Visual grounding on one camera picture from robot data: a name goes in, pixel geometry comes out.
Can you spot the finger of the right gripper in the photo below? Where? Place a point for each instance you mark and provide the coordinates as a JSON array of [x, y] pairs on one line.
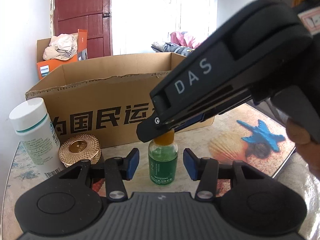
[[190, 122], [152, 128]]

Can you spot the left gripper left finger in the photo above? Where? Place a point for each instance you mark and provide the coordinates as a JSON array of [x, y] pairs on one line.
[[118, 169]]

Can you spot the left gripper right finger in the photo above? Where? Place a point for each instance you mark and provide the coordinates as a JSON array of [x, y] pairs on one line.
[[205, 170]]

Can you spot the green dropper bottle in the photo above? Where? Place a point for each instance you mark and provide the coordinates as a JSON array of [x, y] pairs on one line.
[[163, 155]]

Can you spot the person's right hand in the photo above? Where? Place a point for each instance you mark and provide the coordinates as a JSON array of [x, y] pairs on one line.
[[307, 149]]

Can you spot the gold lid brown jar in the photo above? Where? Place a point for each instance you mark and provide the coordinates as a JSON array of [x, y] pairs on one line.
[[80, 147]]

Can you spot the large brown cardboard box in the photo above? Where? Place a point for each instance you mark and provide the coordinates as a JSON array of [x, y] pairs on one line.
[[106, 97]]

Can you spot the beach print table mat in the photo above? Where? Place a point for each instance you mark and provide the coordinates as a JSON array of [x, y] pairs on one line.
[[225, 131]]

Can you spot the grey blanket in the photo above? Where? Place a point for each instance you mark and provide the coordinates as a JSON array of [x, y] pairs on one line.
[[169, 47]]

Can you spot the pink floral quilt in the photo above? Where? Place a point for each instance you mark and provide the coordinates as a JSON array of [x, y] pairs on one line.
[[185, 39]]

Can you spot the white pill bottle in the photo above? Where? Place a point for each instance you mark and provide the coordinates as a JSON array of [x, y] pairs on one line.
[[33, 125]]

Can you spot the beige cap in box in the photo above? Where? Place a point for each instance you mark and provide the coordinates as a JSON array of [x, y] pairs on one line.
[[62, 47]]

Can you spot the orange Philips cardboard box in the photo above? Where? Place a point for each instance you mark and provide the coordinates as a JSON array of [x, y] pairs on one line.
[[45, 67]]

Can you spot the dark red wooden door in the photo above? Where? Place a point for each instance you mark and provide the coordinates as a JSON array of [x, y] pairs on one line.
[[92, 15]]

